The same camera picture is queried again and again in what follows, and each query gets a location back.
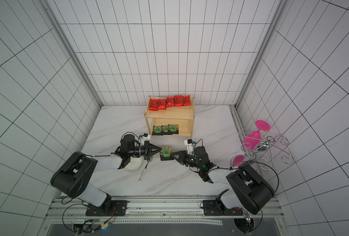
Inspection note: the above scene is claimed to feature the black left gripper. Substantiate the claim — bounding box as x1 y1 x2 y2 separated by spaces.
129 141 162 160

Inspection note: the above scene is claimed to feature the green tea bag four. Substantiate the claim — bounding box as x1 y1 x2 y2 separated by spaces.
160 146 174 161

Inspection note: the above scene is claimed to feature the green tea bag two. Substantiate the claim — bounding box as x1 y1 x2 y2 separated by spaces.
152 125 162 135

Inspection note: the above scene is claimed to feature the green tea bag three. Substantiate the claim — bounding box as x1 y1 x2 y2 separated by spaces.
168 124 179 135

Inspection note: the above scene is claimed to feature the green tea bag one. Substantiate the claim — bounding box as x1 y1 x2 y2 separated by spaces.
161 125 170 135

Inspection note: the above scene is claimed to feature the red tea bag one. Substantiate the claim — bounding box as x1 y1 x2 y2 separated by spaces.
149 98 158 111

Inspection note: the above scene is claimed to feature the red tea bag two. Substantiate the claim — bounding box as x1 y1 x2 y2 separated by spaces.
157 98 167 110

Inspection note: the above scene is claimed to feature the red tea bag three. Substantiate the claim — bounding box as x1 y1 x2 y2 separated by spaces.
166 96 175 108

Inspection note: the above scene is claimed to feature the red tea bag five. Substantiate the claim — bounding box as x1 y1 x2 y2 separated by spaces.
182 95 192 106

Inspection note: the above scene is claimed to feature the red tea bag four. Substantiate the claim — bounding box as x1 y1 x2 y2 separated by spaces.
174 95 183 107

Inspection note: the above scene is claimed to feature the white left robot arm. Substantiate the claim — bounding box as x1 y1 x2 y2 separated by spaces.
50 132 162 208

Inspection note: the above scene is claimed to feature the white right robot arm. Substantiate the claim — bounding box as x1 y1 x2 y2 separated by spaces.
171 146 275 214

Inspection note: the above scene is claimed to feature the wooden two-tier shelf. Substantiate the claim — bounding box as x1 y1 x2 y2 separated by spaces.
144 96 195 137

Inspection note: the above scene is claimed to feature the metal spoon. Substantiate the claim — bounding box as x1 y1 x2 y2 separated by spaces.
138 157 153 183

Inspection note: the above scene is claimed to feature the white bowl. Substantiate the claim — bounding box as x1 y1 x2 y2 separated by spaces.
123 157 143 172

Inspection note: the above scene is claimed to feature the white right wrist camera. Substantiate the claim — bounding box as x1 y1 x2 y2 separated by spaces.
184 139 196 155

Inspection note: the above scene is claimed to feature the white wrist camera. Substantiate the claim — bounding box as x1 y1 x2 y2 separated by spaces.
184 139 196 155
139 133 151 145

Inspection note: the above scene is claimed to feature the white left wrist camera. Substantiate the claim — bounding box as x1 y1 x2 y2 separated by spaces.
139 133 151 145

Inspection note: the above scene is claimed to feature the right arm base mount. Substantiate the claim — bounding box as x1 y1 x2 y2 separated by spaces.
200 189 243 216

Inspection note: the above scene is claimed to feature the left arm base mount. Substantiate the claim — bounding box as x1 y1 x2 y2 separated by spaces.
86 195 128 217

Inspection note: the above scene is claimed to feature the chrome wire cup rack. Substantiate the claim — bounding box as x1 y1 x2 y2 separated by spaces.
231 129 295 171

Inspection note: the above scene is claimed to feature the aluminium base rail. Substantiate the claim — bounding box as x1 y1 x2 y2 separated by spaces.
44 196 284 228

